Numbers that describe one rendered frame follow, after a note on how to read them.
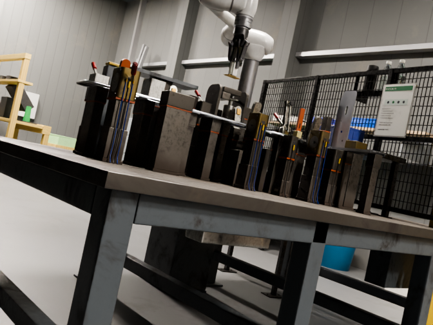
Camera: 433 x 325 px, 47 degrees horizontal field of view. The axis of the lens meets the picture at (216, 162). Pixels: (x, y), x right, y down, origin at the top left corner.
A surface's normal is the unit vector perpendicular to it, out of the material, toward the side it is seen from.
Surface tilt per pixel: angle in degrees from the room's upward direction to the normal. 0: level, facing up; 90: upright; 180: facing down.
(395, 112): 90
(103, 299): 90
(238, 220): 90
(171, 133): 90
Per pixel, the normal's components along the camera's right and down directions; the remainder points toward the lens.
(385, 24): -0.75, -0.17
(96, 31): 0.62, 0.12
